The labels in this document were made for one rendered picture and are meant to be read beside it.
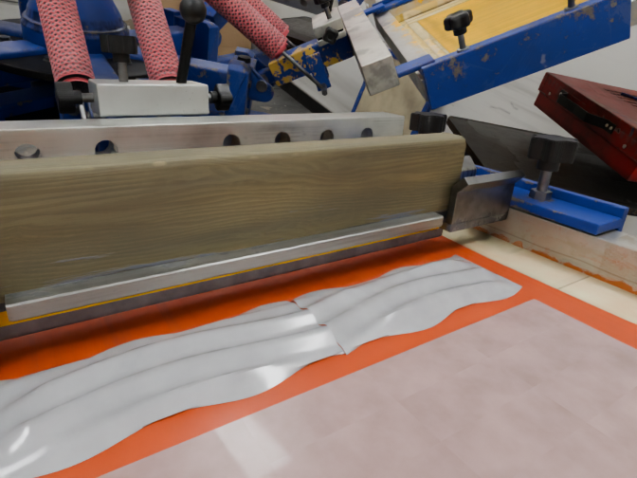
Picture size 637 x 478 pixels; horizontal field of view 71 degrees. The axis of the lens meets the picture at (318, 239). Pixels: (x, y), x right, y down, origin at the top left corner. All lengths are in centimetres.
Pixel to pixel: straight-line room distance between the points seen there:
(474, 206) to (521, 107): 213
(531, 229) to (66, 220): 39
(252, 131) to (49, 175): 33
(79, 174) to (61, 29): 49
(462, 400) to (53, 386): 21
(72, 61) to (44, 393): 52
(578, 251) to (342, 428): 29
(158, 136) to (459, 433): 41
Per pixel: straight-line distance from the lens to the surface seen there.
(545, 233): 47
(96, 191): 27
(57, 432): 25
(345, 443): 23
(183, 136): 53
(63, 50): 72
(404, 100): 298
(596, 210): 49
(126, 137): 51
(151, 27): 78
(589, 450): 27
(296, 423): 24
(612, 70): 237
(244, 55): 105
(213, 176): 29
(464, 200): 42
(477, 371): 29
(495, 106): 264
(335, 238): 33
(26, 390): 28
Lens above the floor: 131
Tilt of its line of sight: 34 degrees down
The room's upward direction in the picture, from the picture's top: 14 degrees clockwise
